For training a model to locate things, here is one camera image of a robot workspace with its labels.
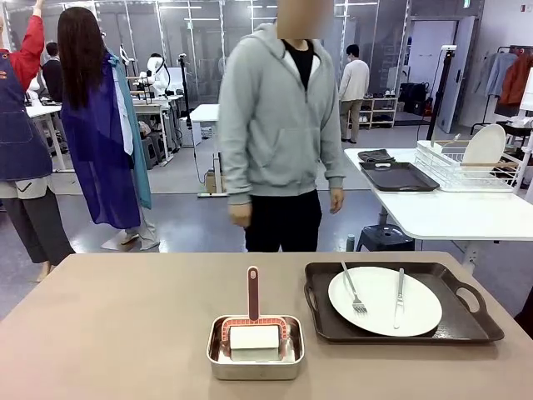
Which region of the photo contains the grey plastic stool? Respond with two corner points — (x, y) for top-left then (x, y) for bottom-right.
(139, 135), (168, 170)

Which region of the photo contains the person in dark vest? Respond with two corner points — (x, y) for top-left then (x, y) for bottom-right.
(40, 41), (64, 103)

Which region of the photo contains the black metal stool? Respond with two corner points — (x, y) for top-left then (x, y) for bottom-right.
(356, 223), (416, 253)

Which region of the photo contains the rectangular steel pan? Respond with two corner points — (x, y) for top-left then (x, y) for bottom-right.
(206, 315), (306, 381)

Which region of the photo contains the white standing desk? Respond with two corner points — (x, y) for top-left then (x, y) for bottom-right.
(187, 103), (229, 199)

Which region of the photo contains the white side table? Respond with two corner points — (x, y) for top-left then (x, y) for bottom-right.
(343, 147), (533, 264)

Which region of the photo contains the black tripod stand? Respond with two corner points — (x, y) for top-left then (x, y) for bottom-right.
(426, 44), (459, 141)

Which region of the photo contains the mannequin denim apron red sleeve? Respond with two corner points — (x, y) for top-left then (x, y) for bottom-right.
(0, 0), (77, 284)

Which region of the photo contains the brown pink lint roller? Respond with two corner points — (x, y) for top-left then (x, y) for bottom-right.
(220, 266), (291, 362)

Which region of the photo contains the white background robot desk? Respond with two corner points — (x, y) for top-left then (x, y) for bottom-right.
(129, 93), (183, 164)

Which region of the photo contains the person's left hand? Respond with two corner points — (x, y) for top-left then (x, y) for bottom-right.
(329, 187), (346, 215)

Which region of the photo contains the person's right hand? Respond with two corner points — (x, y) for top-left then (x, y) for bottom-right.
(228, 202), (253, 228)

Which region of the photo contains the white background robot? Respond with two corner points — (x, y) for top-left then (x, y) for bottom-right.
(139, 52), (172, 98)

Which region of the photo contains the black bags pile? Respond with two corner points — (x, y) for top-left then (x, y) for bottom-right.
(398, 82), (431, 116)

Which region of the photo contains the person's left forearm grey sleeve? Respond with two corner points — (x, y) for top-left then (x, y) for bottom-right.
(321, 124), (347, 192)

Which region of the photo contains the white wire dish rack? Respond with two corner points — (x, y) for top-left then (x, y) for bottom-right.
(414, 132), (522, 193)

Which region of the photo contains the dark brown serving tray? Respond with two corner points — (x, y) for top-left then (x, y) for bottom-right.
(303, 261), (506, 345)
(358, 161), (441, 193)

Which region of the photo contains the wooden shoe rack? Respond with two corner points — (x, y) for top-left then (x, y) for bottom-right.
(356, 96), (399, 129)

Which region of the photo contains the person in beige sweater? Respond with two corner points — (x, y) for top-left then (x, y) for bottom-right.
(338, 43), (371, 145)

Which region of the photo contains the long-haired mannequin blue apron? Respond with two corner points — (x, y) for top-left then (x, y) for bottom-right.
(56, 6), (162, 252)

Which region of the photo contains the dark grey folded cloth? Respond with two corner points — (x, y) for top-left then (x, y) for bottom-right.
(357, 148), (396, 164)

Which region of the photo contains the steel table knife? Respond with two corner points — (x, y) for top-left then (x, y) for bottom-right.
(393, 267), (406, 330)

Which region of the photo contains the person in grey hoodie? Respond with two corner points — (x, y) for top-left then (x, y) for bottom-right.
(217, 22), (347, 253)

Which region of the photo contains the white round plate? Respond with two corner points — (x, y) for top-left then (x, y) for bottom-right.
(327, 266), (443, 338)
(461, 123), (507, 166)

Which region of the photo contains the person's right forearm grey sleeve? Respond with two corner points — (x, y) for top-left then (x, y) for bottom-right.
(217, 137), (254, 208)

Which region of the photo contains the black clothes rack with garments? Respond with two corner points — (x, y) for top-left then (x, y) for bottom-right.
(471, 45), (533, 135)

